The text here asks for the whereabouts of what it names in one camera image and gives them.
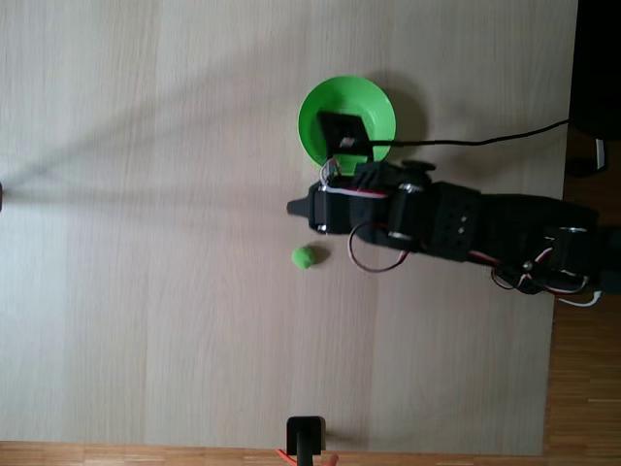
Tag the black camera box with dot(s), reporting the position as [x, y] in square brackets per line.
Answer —
[339, 128]

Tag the grey white strip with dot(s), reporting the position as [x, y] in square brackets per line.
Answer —
[600, 154]

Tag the black table clamp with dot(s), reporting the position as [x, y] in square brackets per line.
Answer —
[305, 437]

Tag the green plastic bowl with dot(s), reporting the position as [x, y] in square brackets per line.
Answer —
[310, 121]

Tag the green pompom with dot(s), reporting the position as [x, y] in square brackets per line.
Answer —
[303, 257]

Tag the black furniture piece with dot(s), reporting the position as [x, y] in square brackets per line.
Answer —
[599, 73]

